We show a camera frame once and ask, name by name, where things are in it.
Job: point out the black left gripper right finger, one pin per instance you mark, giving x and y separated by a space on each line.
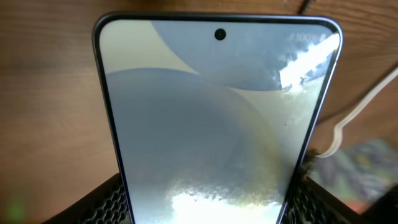
310 203

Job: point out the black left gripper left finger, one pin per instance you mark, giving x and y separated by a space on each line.
105 204

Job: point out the blue Galaxy smartphone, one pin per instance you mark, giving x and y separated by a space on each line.
211 114

